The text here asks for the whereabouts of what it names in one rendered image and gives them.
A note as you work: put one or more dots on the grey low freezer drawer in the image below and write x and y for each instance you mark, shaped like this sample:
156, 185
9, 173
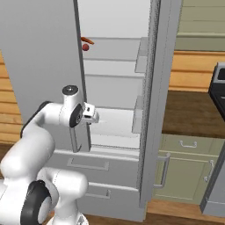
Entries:
123, 202

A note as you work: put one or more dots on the grey fridge door with bins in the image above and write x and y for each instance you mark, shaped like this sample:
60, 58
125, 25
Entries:
158, 88

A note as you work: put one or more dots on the green cupboard door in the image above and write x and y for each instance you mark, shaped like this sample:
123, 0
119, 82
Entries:
187, 178

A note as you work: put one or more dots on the green cupboard drawer front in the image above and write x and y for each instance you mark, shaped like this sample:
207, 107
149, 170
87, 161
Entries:
205, 145

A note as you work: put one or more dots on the red strawberry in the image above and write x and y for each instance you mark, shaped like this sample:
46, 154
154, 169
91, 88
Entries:
85, 47

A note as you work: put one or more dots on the grey tall freezer drawer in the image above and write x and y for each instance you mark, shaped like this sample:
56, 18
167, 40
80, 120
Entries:
123, 170

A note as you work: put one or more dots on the grey fridge body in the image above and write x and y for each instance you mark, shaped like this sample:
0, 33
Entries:
117, 88

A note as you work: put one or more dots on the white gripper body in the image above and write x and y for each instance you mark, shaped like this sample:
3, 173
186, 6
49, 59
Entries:
94, 116

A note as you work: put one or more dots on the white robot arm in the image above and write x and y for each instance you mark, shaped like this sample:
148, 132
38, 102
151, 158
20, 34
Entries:
26, 152

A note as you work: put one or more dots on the grey and black stove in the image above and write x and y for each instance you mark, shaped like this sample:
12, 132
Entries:
219, 99

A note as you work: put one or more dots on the green wall cupboards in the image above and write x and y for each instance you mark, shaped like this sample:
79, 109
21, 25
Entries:
202, 23

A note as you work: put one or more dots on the orange carrot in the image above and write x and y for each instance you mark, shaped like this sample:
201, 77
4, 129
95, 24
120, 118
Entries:
88, 40

